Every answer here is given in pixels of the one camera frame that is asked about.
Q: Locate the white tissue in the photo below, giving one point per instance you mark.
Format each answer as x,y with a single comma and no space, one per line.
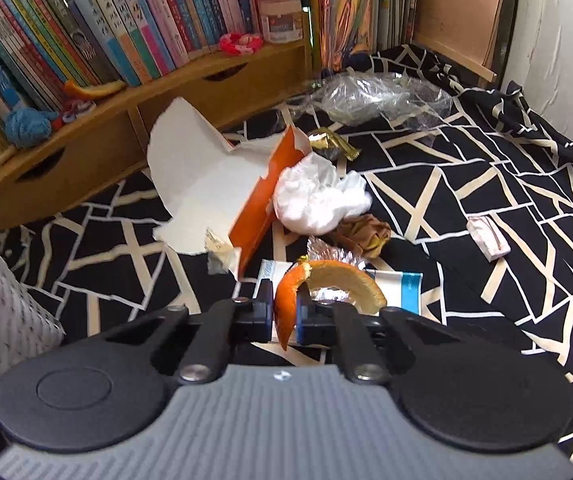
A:
316,195

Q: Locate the row of tall picture books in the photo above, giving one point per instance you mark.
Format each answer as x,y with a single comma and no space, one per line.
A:
356,5

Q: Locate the gold candy wrapper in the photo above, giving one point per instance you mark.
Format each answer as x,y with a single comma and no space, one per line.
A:
326,140

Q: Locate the orange cardboard box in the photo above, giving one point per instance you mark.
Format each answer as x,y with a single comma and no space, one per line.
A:
201,185

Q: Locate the brown paper folder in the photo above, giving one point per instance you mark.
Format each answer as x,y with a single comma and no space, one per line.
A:
459,5

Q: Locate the wooden shelf with drawers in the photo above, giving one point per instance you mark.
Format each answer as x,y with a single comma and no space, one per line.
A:
106,135

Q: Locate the black patterned blanket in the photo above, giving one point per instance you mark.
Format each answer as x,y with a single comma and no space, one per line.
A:
491,160

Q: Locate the small pink white packet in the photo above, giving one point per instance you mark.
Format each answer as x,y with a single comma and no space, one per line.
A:
489,237

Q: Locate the curved orange peel strip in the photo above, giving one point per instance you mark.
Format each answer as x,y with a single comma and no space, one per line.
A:
94,91

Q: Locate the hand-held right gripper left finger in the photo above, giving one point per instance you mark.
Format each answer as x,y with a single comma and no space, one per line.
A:
265,312

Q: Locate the red white knitted toy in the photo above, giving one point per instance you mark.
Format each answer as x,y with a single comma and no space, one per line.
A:
74,112

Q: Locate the white jar with label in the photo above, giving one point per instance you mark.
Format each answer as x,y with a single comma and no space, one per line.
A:
280,17

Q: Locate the silver foil wrapper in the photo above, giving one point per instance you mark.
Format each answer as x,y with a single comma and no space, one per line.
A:
334,255

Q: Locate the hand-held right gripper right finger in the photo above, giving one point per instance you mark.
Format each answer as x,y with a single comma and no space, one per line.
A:
304,330

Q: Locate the clear plastic bag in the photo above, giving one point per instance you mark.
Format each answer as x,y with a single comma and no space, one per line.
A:
366,97

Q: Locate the row of paperback books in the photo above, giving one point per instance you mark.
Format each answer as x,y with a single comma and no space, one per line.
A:
116,20

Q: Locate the large orange peel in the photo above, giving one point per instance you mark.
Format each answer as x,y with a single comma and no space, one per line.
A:
286,305

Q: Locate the white mesh waste bin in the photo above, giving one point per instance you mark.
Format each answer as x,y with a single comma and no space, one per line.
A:
1,285

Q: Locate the blue yarn ball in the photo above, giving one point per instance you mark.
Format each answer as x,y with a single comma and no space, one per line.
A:
27,127

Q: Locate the brown crumpled wrapper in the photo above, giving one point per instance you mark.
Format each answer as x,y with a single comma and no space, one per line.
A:
366,235

